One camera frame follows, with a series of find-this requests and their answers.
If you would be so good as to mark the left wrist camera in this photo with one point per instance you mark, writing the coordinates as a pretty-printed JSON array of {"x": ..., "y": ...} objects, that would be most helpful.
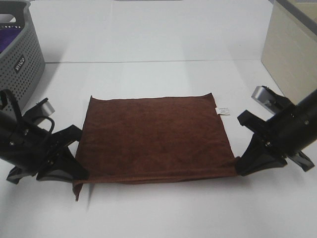
[{"x": 45, "y": 108}]

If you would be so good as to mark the purple cloth in basket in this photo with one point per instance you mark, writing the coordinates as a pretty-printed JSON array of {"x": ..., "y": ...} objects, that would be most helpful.
[{"x": 7, "y": 36}]

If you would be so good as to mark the grey perforated laundry basket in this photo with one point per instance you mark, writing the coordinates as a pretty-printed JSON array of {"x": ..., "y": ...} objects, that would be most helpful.
[{"x": 21, "y": 62}]

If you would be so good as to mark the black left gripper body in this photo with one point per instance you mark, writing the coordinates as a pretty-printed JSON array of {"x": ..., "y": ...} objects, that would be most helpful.
[{"x": 40, "y": 141}]

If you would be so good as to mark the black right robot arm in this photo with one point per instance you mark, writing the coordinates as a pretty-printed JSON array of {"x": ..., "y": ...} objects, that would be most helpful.
[{"x": 291, "y": 129}]

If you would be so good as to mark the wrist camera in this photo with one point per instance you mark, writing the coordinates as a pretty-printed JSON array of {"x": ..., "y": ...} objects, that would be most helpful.
[
  {"x": 45, "y": 108},
  {"x": 266, "y": 98}
]

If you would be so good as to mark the beige storage bin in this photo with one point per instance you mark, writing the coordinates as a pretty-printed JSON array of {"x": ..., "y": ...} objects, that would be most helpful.
[{"x": 290, "y": 49}]

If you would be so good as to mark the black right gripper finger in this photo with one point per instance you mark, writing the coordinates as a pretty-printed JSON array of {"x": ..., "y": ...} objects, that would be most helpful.
[
  {"x": 258, "y": 157},
  {"x": 302, "y": 160}
]

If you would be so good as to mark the white towel label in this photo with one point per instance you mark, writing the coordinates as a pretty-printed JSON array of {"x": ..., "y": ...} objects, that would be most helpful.
[{"x": 222, "y": 111}]

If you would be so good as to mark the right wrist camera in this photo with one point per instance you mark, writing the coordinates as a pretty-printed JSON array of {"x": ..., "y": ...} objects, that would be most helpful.
[{"x": 266, "y": 98}]

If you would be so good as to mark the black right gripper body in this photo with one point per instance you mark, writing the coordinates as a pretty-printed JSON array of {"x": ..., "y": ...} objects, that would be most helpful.
[{"x": 289, "y": 131}]

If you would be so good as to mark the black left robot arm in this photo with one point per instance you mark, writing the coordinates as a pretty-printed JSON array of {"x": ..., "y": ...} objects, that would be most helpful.
[{"x": 12, "y": 141}]

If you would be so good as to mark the brown towel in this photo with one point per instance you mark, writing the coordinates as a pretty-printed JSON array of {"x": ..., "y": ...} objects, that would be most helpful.
[{"x": 153, "y": 140}]

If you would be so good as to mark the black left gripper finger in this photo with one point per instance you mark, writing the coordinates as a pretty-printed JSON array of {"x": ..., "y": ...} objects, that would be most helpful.
[
  {"x": 62, "y": 166},
  {"x": 16, "y": 174}
]

